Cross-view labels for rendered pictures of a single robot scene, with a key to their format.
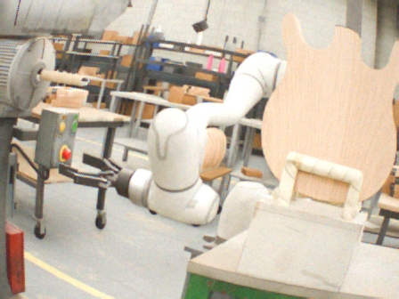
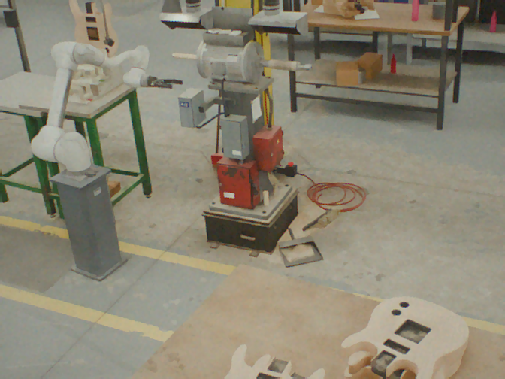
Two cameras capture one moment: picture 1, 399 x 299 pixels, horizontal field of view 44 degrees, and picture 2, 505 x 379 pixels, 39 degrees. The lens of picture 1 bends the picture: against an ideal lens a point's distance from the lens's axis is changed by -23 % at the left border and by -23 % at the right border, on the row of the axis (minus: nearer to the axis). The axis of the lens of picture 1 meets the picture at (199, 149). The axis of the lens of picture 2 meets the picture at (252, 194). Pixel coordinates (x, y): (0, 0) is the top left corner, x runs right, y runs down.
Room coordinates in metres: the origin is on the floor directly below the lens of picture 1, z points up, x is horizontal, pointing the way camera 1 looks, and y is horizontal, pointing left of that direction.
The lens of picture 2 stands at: (6.07, 1.39, 2.73)
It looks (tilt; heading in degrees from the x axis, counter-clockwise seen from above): 29 degrees down; 188
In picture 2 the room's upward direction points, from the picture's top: 5 degrees counter-clockwise
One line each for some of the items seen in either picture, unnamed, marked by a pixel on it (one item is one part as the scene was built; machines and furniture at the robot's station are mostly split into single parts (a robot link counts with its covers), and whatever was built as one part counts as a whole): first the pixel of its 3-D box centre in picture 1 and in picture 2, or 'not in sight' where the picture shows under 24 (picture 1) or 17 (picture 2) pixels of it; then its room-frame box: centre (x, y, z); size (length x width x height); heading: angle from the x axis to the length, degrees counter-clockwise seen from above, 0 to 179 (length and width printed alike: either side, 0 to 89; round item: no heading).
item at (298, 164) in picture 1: (326, 169); not in sight; (1.17, -0.27, 1.20); 0.20 x 0.03 x 0.03; 69
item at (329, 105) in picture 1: (340, 109); (95, 30); (1.21, -0.28, 1.33); 0.35 x 0.04 x 0.40; 69
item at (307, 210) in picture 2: not in sight; (249, 203); (1.42, 0.75, 0.02); 1.46 x 1.45 x 0.04; 70
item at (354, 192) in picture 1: (352, 198); not in sight; (1.14, -0.34, 1.15); 0.03 x 0.03 x 0.09
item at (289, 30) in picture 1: (297, 31); (106, 10); (1.25, -0.16, 1.48); 0.07 x 0.04 x 0.09; 69
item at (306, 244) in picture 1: (307, 244); (101, 72); (1.21, -0.28, 1.02); 0.27 x 0.15 x 0.17; 70
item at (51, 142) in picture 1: (39, 141); (204, 111); (1.94, 0.58, 0.99); 0.24 x 0.21 x 0.26; 70
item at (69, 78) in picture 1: (61, 77); (187, 56); (1.63, 0.45, 1.25); 0.18 x 0.03 x 0.03; 70
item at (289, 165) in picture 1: (287, 181); not in sight; (1.20, -0.19, 1.15); 0.03 x 0.03 x 0.09
